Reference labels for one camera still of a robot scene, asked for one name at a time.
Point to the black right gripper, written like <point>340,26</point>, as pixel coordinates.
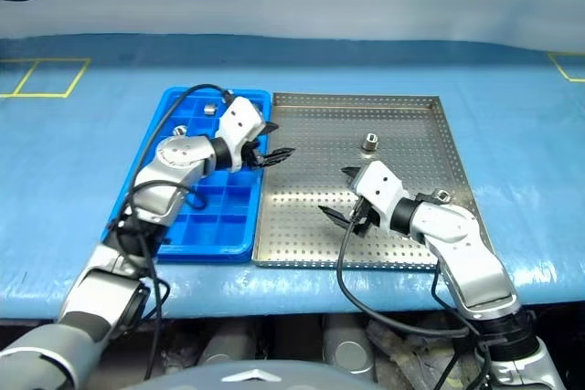
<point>364,216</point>

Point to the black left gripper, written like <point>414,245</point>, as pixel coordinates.
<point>250,155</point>

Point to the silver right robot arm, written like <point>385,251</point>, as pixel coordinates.
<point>461,244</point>

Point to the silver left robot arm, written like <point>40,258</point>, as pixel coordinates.
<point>169,171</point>

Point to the perforated steel tray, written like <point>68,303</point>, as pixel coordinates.
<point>311,171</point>

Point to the blue compartment tray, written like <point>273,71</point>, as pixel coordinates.
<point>215,225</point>

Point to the grey cylinder under table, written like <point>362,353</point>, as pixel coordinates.
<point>225,344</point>
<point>351,346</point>

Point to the grey robot torso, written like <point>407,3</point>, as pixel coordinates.
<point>283,374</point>

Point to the yellow tape double square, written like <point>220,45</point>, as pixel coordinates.
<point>68,88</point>

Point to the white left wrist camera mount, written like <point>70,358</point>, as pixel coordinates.
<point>239,129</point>

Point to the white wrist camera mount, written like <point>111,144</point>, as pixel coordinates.
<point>380,185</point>
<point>239,129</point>

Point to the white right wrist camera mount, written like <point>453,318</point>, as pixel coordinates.
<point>380,185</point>

